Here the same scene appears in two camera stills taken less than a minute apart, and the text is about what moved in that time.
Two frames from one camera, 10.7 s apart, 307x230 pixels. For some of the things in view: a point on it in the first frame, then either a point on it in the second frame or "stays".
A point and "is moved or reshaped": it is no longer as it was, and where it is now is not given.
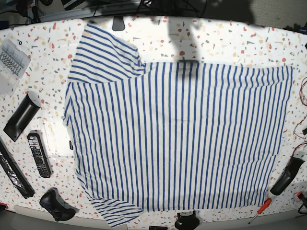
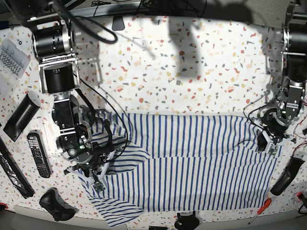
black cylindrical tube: x=18 y=124 stays
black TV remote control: x=39 y=154 stays
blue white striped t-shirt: x=171 y=135 is moved or reshaped
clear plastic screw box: x=13 y=62 stays
